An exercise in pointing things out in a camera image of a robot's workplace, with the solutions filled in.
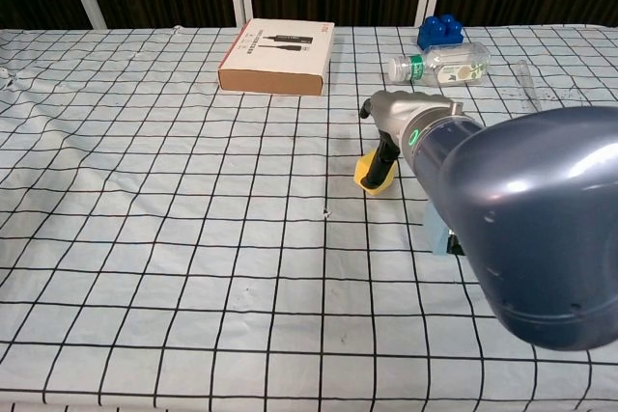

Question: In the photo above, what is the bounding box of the yellow foam cube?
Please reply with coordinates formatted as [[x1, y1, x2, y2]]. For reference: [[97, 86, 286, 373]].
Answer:
[[352, 150, 399, 198]]

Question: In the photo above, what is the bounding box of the clear test tube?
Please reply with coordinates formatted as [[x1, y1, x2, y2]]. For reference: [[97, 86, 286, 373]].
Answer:
[[516, 58, 545, 113]]

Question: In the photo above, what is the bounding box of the clear plastic bottle green label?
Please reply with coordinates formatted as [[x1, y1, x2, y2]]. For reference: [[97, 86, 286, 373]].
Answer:
[[388, 41, 492, 89]]

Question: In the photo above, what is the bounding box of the blue toy building block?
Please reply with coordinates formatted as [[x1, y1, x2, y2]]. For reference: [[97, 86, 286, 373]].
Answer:
[[416, 13, 466, 52]]

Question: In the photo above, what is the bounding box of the light blue foam block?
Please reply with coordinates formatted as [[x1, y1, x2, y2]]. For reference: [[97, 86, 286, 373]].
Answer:
[[423, 203, 461, 258]]

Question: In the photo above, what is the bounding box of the white-topped cardboard box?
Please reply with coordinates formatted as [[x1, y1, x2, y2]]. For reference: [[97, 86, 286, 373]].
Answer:
[[216, 17, 336, 97]]

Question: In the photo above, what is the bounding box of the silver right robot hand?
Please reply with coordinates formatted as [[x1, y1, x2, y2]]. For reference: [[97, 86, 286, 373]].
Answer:
[[359, 89, 464, 191]]

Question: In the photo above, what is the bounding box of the white black-grid tablecloth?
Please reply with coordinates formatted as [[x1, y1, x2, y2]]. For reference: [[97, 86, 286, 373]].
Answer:
[[0, 23, 618, 412]]

